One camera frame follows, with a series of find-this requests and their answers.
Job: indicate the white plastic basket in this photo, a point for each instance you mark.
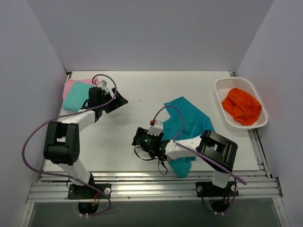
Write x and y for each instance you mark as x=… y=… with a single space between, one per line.
x=222 y=88

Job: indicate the aluminium rail frame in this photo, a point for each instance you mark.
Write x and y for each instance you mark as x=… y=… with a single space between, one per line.
x=110 y=156

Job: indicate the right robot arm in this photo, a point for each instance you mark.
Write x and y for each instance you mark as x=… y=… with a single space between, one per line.
x=216 y=150

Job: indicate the folded mint t shirt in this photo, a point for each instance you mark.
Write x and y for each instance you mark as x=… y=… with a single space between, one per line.
x=77 y=95

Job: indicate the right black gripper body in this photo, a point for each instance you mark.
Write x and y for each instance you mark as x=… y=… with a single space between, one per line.
x=137 y=137

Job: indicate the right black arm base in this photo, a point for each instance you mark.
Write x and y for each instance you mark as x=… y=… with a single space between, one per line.
x=207 y=189

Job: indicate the folded pink t shirt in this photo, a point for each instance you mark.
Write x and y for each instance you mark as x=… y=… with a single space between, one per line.
x=68 y=85

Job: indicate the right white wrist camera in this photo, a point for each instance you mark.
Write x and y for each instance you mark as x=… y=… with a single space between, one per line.
x=156 y=127

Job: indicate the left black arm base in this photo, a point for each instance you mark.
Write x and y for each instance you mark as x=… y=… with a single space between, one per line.
x=77 y=192

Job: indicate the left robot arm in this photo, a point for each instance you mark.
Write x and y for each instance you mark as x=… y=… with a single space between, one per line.
x=62 y=142

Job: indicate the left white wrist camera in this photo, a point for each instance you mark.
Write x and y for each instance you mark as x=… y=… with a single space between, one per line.
x=103 y=85

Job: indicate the teal t shirt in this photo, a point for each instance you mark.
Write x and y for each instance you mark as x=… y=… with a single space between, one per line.
x=195 y=123

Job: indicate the orange t shirt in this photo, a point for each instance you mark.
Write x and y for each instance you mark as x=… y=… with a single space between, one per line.
x=242 y=106

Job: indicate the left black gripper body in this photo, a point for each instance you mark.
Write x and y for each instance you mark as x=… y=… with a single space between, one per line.
x=113 y=100

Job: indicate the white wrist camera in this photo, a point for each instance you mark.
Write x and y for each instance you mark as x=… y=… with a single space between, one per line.
x=156 y=127
x=103 y=85

